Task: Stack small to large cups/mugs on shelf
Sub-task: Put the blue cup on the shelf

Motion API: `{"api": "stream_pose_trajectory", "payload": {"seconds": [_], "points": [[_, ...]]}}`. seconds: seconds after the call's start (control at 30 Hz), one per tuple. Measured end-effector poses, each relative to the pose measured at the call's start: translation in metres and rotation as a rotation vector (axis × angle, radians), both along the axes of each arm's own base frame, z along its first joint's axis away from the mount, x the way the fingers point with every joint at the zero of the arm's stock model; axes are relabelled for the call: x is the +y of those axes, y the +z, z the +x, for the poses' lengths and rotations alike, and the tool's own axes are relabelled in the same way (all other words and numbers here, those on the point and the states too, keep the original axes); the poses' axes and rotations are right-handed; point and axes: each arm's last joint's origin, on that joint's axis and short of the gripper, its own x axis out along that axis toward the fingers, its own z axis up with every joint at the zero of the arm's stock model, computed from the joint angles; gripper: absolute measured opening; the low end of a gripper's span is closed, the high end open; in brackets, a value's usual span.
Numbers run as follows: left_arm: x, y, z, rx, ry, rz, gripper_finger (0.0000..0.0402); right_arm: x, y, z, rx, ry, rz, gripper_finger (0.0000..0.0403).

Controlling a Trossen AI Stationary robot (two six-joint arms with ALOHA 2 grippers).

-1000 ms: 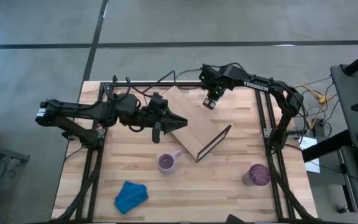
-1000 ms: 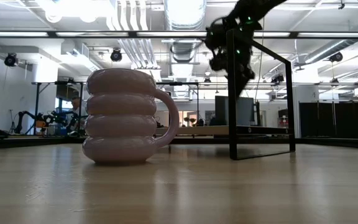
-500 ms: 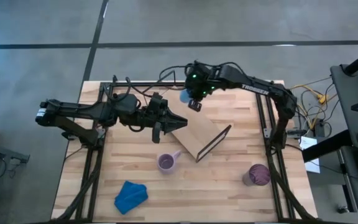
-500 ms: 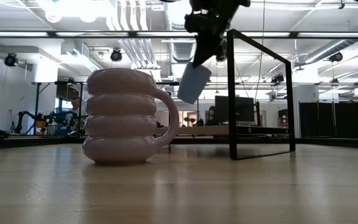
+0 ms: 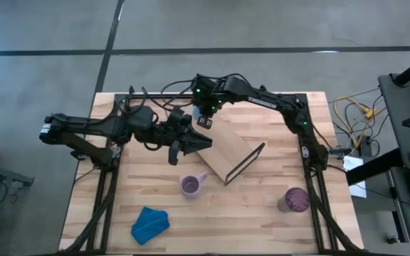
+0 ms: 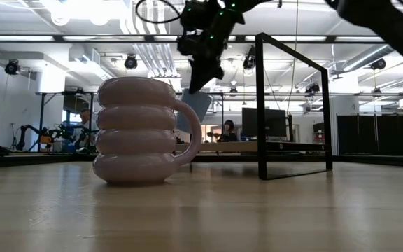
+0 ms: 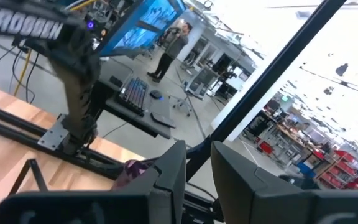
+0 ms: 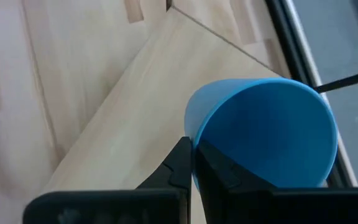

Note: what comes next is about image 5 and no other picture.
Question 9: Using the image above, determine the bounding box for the black metal table frame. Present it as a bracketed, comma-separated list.
[57, 85, 361, 255]

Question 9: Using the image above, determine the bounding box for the pink ribbed mug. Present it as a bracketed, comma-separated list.
[179, 171, 209, 199]

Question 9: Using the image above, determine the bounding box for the yellow cable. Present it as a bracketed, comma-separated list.
[332, 96, 387, 149]

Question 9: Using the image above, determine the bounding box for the blue folded cloth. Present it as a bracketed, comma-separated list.
[130, 206, 171, 246]

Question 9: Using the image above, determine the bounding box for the white paper sheet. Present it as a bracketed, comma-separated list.
[342, 155, 368, 199]

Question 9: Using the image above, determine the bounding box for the purple ribbed tumbler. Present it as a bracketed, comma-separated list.
[277, 187, 311, 213]

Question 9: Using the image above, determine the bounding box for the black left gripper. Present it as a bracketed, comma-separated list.
[154, 105, 214, 166]

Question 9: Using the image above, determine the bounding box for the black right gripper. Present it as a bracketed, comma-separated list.
[191, 75, 227, 130]

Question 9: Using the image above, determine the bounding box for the black desk foot bar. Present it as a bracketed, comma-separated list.
[345, 147, 405, 186]

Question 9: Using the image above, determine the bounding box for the grey side desk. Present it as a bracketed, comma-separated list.
[378, 73, 410, 256]

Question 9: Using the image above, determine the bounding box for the black power adapter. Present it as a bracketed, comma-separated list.
[360, 139, 379, 156]

